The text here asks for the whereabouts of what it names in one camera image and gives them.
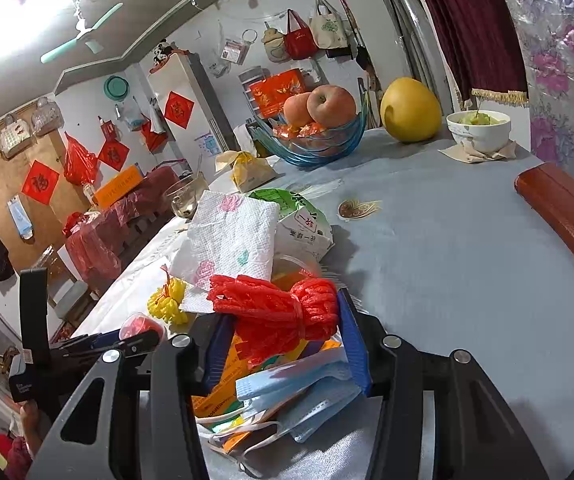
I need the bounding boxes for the teal round plate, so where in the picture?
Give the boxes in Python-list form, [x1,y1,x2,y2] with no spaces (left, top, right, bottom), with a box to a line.
[104,74,131,103]

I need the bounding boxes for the green white carton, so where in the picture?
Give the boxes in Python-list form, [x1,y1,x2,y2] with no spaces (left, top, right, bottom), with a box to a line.
[248,187,336,262]

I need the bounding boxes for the brown leather wallet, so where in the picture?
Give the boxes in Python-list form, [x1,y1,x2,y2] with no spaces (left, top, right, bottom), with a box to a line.
[514,162,574,282]

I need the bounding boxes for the yellow bear bag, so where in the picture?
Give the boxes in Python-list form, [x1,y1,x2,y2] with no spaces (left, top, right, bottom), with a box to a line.
[261,21,288,64]

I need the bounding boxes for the yellow pear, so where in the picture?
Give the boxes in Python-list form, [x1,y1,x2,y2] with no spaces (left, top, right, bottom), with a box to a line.
[380,77,443,144]

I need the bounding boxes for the red plastic bag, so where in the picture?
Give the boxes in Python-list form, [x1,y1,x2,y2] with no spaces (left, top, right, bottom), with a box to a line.
[63,132,99,187]

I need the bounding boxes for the teal ceiling fan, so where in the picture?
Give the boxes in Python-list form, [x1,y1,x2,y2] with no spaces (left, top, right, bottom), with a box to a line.
[40,0,124,65]

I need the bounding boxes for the red foam fruit net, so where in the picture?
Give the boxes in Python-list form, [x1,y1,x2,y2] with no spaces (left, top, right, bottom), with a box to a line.
[207,274,341,367]

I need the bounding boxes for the orange red gift box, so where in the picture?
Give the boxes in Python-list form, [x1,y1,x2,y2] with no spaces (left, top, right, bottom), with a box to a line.
[248,69,308,119]

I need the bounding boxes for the dark red curtain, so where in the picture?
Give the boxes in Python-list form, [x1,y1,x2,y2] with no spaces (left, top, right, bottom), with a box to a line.
[403,0,531,108]

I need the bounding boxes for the yellow snack bag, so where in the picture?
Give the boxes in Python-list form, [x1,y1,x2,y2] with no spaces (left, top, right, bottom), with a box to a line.
[216,150,278,194]

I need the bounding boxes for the blue glass fruit bowl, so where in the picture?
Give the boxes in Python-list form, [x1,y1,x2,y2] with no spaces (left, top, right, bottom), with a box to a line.
[246,94,368,169]

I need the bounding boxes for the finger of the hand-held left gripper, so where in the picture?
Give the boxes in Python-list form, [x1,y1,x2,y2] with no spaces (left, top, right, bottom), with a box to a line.
[112,329,162,357]
[59,332,132,353]

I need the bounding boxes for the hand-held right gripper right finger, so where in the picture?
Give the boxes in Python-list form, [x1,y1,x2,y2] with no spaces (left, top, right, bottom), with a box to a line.
[337,287,550,480]

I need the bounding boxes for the orange fruit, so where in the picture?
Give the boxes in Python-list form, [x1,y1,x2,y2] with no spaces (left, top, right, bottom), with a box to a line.
[283,94,314,128]

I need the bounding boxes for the red clothing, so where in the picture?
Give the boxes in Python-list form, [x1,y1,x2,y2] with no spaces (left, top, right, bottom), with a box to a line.
[0,431,34,480]

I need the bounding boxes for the red tote bag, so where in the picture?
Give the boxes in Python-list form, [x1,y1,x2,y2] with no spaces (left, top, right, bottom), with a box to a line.
[283,8,320,60]

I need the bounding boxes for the person's left hand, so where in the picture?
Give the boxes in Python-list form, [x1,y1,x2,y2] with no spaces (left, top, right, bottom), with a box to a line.
[19,400,44,461]

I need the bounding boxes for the beige paper napkin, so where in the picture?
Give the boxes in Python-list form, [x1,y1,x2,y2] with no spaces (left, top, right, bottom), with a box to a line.
[437,140,518,165]

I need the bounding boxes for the floral white paper towel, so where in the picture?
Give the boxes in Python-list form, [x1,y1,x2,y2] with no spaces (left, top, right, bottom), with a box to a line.
[168,190,281,307]

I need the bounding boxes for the hanging blue mask pack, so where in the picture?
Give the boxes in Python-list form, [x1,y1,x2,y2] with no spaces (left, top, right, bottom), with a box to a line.
[7,194,35,240]

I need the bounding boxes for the orange wrapped candies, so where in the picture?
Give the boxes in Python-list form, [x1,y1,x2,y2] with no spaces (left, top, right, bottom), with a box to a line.
[271,121,328,141]

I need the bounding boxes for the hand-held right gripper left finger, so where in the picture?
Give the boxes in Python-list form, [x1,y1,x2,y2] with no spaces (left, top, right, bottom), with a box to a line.
[26,312,238,480]

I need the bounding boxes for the red diamond paper decoration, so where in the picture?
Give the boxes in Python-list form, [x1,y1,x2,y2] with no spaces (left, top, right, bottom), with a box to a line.
[21,159,61,206]
[97,139,131,172]
[164,90,196,130]

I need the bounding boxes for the white refrigerator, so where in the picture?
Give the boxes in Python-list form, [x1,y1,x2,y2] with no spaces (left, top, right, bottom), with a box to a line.
[146,51,230,157]

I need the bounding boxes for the clear mesh wall bag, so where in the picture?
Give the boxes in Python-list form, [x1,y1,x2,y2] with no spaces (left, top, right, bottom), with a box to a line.
[0,113,33,160]
[31,97,65,137]

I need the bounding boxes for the red plastic cover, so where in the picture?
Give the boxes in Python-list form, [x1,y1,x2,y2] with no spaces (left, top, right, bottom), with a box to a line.
[63,166,182,288]

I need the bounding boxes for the panda plush toy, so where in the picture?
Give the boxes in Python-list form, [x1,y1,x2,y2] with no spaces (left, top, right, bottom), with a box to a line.
[149,41,176,74]

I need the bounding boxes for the white ceramic bowl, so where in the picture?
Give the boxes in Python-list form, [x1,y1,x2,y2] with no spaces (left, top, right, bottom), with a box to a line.
[446,110,512,154]

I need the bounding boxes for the floral plastic sheet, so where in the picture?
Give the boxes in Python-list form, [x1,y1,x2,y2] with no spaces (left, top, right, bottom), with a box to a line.
[486,0,574,188]

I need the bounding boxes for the red apple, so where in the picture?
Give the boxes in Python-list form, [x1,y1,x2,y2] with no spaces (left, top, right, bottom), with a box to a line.
[307,85,358,127]

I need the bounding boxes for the yellow foam fruit net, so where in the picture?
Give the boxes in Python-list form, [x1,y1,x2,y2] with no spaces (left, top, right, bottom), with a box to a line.
[147,267,188,324]

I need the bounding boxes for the blue face mask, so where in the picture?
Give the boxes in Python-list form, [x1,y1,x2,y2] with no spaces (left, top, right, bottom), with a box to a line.
[236,347,368,443]

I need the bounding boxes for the smoky glass bowl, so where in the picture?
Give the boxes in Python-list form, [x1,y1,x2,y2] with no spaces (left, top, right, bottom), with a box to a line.
[164,174,200,219]

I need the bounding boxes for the long orange box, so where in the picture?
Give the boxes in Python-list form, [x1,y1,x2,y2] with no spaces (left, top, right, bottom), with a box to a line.
[92,163,146,209]

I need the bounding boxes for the beige tote bag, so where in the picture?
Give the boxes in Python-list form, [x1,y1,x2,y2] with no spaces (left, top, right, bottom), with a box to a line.
[309,0,351,50]

